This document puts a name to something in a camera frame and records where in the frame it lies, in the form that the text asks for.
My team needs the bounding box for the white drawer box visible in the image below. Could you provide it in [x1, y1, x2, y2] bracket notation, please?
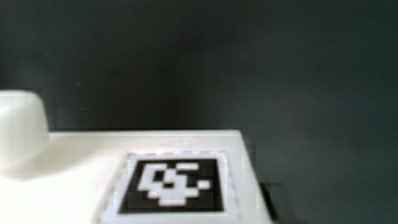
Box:
[0, 90, 276, 224]

